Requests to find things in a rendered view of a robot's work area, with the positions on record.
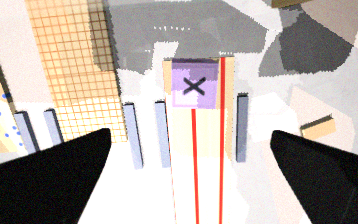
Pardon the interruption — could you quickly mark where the purple cube with black x marks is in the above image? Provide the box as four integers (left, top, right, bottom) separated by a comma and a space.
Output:
171, 58, 219, 109

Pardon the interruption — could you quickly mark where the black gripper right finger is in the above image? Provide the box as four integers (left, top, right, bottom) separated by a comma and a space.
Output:
269, 130, 358, 224

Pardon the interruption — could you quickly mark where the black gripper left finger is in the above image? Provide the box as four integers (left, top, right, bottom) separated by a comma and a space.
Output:
0, 128, 112, 224

